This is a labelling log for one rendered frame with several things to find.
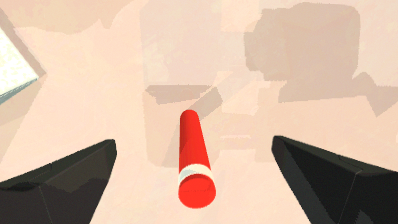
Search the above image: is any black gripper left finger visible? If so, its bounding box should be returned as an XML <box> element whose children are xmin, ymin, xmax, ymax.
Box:
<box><xmin>0</xmin><ymin>139</ymin><xmax>117</xmax><ymax>224</ymax></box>

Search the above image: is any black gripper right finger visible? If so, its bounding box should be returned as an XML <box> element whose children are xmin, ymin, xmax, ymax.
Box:
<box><xmin>271</xmin><ymin>135</ymin><xmax>398</xmax><ymax>224</ymax></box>

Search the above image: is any red peg with white band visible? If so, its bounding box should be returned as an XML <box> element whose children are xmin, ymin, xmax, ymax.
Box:
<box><xmin>178</xmin><ymin>110</ymin><xmax>216</xmax><ymax>209</ymax></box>

